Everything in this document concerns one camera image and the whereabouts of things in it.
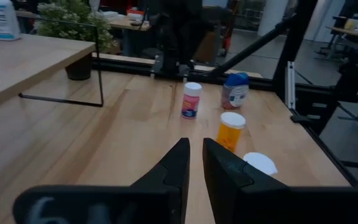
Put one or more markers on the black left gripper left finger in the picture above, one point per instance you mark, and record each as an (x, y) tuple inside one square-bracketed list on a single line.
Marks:
[(135, 202)]

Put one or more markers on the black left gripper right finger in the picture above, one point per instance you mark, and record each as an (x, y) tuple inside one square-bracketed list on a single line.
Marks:
[(244, 199)]

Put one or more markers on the orange pill bottle white cap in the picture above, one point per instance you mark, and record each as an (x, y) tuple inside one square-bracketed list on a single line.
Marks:
[(228, 133)]

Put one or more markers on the clear bottle blue cap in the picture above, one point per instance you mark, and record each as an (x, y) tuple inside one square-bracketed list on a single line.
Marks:
[(235, 93)]

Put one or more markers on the pink medicine bottle white cap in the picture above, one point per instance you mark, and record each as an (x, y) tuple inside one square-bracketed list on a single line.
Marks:
[(190, 104)]

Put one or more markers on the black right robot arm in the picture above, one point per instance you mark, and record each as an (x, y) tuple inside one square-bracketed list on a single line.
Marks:
[(179, 37)]

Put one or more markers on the wooden shelf black metal legs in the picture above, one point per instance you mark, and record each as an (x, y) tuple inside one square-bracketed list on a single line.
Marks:
[(17, 62)]

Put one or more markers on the background wooden desk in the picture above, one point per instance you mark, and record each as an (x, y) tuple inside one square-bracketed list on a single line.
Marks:
[(346, 31), (126, 23)]

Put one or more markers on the small green potted plant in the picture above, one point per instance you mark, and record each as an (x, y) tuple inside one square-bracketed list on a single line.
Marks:
[(73, 18)]

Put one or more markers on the white strip on frame post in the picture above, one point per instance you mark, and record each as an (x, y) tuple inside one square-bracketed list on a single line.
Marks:
[(291, 87)]

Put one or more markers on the black table-level camera mount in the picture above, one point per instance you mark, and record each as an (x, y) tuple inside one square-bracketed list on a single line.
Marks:
[(353, 77)]

